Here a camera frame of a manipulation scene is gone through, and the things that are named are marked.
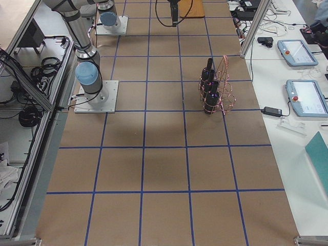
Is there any dark wine bottle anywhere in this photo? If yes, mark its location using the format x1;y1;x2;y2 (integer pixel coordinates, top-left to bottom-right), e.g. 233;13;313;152
204;80;219;98

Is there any wooden tray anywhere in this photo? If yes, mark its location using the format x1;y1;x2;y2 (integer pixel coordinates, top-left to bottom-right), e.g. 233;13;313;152
178;0;205;18

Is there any far basket wine bottle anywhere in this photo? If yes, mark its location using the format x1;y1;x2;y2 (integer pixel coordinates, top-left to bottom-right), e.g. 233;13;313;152
199;58;213;89

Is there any basket wine bottle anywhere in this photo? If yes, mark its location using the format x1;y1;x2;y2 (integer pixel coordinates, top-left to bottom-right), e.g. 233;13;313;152
204;92;219;114
199;58;213;89

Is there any near basket wine bottle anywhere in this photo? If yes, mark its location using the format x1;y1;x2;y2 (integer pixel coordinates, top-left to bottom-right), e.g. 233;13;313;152
204;92;219;114

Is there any black handheld device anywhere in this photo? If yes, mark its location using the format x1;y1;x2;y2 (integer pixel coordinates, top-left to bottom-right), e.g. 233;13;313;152
257;37;273;48

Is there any far teach pendant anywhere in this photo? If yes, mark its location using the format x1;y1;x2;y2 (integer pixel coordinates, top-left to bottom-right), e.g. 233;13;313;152
277;39;318;67

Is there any teach pendant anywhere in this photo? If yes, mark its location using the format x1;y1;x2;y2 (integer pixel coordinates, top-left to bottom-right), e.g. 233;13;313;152
285;79;327;118
277;39;318;67

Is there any black power adapter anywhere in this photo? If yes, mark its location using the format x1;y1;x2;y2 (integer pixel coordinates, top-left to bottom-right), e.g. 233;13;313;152
261;107;282;117

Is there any near teach pendant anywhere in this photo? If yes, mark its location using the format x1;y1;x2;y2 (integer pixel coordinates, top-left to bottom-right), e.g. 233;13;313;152
285;79;327;118

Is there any clear acrylic stand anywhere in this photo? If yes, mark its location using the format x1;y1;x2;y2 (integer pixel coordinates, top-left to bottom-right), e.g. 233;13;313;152
277;117;307;136

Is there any teal board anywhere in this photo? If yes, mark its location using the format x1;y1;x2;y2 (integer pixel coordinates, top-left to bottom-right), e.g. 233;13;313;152
305;131;328;193

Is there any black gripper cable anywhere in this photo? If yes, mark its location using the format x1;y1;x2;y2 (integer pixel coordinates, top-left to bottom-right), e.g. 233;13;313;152
155;0;193;27

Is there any aluminium frame post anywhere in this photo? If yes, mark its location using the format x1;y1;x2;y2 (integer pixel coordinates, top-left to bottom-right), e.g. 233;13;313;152
239;0;271;58

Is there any copper wire bottle basket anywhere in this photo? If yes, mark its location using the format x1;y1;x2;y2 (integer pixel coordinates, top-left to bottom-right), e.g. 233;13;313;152
198;55;236;114

